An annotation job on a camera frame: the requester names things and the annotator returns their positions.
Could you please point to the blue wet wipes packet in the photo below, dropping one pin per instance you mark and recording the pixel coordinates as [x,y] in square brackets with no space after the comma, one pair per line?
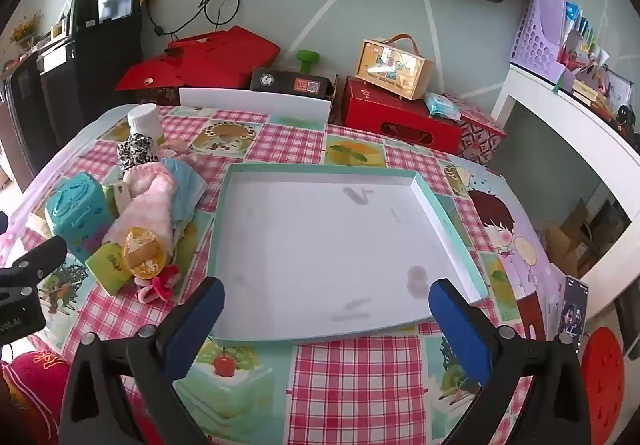
[442,106]

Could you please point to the white chair back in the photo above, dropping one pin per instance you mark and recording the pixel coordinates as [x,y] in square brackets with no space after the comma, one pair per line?
[250,105]

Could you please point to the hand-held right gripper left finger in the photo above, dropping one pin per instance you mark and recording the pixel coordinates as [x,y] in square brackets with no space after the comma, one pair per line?
[197,325]

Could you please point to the green dumbbell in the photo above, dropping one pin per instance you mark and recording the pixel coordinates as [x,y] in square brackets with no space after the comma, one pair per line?
[307,60]

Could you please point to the red gift box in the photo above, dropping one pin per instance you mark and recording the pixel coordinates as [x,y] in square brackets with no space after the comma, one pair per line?
[390,115]

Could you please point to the teal-rimmed white tray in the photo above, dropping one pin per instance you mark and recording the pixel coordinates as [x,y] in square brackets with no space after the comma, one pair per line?
[320,250]

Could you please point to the row of books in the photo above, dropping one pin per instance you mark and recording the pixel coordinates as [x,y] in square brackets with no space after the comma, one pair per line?
[595,70]

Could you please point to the red gift bag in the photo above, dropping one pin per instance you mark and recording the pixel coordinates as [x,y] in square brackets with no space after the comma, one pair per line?
[210,55]

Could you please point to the pink fluffy towel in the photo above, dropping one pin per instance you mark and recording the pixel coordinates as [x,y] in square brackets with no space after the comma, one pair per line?
[145,210]

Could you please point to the cardboard boxes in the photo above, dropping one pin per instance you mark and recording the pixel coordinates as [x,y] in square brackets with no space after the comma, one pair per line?
[585,235]

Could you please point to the orange jelly cup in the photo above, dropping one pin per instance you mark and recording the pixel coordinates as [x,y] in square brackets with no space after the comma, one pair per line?
[142,250]

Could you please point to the dark floral box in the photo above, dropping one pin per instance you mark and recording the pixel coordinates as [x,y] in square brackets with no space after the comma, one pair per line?
[155,96]

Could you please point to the pink mesh hair net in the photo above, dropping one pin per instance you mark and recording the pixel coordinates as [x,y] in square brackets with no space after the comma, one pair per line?
[175,154]

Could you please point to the white plastic bottle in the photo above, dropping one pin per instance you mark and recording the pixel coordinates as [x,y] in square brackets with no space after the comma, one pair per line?
[145,122]

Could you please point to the black cabinet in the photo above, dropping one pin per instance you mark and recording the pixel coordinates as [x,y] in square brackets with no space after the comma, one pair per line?
[75,90]

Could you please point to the smartphone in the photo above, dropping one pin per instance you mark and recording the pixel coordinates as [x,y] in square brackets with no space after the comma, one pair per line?
[574,310]

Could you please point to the purple file basket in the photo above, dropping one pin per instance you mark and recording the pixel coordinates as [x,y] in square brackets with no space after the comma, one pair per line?
[535,40]

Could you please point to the pink embroidered cushion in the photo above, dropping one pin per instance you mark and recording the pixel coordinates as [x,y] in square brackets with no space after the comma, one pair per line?
[35,390]

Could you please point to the green snack packet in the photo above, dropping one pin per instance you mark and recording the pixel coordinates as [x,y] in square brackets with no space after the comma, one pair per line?
[107,267]

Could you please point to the yellow flowers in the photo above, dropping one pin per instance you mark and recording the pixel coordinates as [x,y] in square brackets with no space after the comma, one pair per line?
[25,29]

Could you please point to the red patterned box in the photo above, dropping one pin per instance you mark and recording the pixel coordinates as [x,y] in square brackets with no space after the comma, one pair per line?
[480,135]

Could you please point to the white desk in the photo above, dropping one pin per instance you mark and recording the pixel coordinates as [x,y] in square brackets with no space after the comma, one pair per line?
[550,100]

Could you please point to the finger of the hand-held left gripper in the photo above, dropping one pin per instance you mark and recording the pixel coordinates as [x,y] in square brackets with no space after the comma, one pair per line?
[40,257]

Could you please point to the black box with gauge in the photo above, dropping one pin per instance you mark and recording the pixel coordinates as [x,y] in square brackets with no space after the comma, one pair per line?
[290,82]

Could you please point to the blue face mask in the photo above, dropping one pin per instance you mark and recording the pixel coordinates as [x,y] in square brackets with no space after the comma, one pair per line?
[185,185]

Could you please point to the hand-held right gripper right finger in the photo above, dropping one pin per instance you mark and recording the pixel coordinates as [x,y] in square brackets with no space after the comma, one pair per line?
[460,330]

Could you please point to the leopard print scrunchie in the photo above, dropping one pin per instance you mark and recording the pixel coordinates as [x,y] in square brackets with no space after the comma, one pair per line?
[135,150]

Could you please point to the pink checked printed tablecloth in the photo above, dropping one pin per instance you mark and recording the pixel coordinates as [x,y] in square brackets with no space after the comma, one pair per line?
[350,375]

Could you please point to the red plastic stool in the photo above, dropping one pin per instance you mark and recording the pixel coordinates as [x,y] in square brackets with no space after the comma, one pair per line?
[602,375]

